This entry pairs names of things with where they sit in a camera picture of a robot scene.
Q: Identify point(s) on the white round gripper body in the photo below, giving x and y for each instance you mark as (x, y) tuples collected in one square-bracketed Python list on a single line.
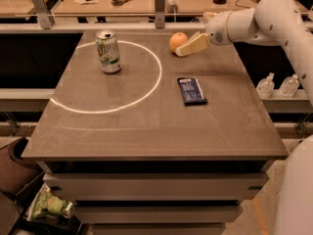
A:
[(217, 27)]

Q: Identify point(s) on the orange fruit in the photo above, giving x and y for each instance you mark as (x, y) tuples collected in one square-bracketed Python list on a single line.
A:
[(176, 40)]

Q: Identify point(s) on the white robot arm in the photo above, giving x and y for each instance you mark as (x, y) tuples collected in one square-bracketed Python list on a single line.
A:
[(275, 22)]

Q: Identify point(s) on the white power strip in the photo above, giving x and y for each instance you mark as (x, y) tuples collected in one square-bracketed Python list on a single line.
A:
[(171, 6)]

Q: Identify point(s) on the dark blue snack bar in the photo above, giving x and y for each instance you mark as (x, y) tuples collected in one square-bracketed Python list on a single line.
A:
[(191, 91)]

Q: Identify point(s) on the clear plastic bottle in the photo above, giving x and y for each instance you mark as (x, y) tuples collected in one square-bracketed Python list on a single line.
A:
[(265, 86), (289, 86)]

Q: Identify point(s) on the green soda can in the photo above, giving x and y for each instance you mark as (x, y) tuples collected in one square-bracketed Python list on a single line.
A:
[(108, 51)]

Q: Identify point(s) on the scissors on back desk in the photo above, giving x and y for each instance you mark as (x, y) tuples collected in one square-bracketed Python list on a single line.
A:
[(119, 2)]

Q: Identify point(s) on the grey drawer cabinet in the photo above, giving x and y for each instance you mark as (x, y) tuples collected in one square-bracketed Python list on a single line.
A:
[(134, 159)]

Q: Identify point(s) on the green chip bag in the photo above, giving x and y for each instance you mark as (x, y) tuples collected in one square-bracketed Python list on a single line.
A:
[(47, 205)]

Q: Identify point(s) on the dark round bin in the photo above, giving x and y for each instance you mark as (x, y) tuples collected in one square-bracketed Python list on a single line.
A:
[(15, 151)]

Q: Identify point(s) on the middle metal bracket post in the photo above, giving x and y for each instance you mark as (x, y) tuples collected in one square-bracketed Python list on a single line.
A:
[(159, 13)]

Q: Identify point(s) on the metal bracket post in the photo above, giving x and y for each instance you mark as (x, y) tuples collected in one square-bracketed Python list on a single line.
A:
[(159, 13), (44, 16)]

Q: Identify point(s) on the left metal bracket post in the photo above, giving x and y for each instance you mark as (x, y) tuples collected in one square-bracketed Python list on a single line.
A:
[(44, 16)]

